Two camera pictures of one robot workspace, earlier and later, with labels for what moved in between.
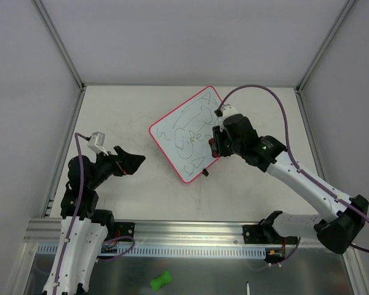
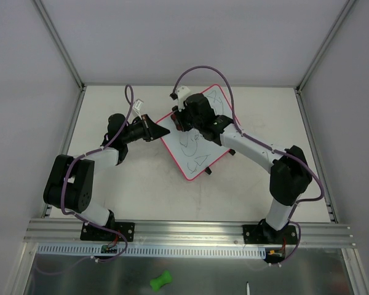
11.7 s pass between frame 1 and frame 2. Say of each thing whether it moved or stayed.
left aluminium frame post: stayed
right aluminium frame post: stayed
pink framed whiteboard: stayed
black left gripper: moved
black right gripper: moved
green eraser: stayed
